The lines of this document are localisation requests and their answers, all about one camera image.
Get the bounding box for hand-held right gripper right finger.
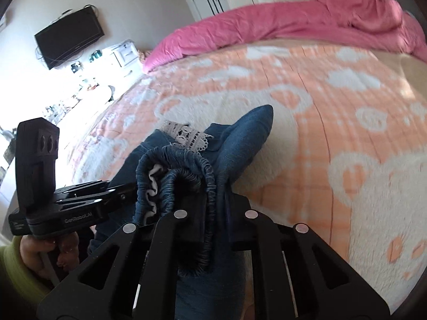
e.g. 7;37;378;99
230;197;391;320

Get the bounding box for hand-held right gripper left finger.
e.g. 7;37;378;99
37;210;207;320

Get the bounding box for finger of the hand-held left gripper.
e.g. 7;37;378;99
55;187;138;208
53;179;116;195

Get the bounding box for blue denim pants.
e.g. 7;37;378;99
88;104;274;320

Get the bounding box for person's left forearm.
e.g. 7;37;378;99
0;238;50;307

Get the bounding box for person's left hand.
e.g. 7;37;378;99
19;231;81;279

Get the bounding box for white dresser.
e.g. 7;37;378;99
40;38;142;127

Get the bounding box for pink duvet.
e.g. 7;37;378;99
142;0;427;74

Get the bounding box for beige bed sheet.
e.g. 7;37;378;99
383;51;427;107

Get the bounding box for black wall television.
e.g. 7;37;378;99
34;7;105;70

